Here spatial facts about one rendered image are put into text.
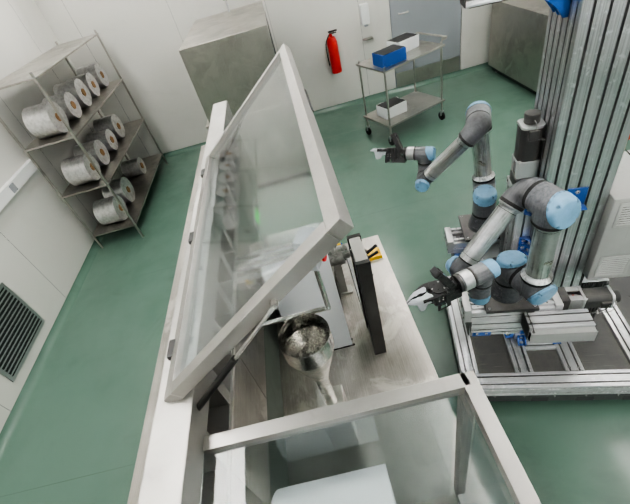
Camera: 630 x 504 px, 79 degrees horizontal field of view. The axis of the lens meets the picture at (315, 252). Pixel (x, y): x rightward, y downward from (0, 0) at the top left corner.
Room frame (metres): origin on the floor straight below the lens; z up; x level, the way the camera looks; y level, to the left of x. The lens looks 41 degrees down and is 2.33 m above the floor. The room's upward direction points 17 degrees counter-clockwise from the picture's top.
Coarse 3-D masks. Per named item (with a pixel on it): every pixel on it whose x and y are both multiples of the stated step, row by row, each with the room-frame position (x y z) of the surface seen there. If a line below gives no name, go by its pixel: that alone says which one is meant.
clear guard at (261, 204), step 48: (288, 96) 1.10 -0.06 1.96; (240, 144) 1.24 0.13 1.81; (288, 144) 0.85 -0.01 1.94; (240, 192) 0.92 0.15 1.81; (288, 192) 0.67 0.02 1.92; (240, 240) 0.71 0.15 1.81; (288, 240) 0.53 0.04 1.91; (192, 288) 0.76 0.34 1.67; (240, 288) 0.55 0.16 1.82; (192, 336) 0.58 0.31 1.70
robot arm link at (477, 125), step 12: (468, 120) 1.62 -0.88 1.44; (480, 120) 1.58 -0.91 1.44; (468, 132) 1.57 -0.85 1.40; (480, 132) 1.55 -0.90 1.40; (456, 144) 1.60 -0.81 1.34; (468, 144) 1.56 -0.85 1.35; (444, 156) 1.63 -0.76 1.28; (456, 156) 1.59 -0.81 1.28; (432, 168) 1.66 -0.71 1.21; (444, 168) 1.62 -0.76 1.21; (420, 180) 1.67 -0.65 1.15; (432, 180) 1.65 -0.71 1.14
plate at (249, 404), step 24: (192, 192) 1.73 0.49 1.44; (168, 312) 0.95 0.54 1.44; (168, 336) 0.84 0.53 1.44; (240, 360) 0.70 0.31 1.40; (264, 360) 0.86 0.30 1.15; (240, 384) 0.63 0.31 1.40; (264, 384) 0.76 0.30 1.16; (240, 408) 0.56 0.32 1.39; (264, 408) 0.66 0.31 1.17; (144, 432) 0.54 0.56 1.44; (144, 456) 0.48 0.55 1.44
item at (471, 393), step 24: (432, 384) 0.36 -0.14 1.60; (456, 384) 0.35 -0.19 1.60; (336, 408) 0.37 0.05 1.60; (360, 408) 0.36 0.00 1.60; (384, 408) 0.35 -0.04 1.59; (480, 408) 0.29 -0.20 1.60; (240, 432) 0.38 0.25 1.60; (264, 432) 0.37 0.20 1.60; (288, 432) 0.36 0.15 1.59; (504, 432) 0.24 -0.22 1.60; (504, 456) 0.21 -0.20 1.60; (504, 480) 0.18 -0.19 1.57; (528, 480) 0.17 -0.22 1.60
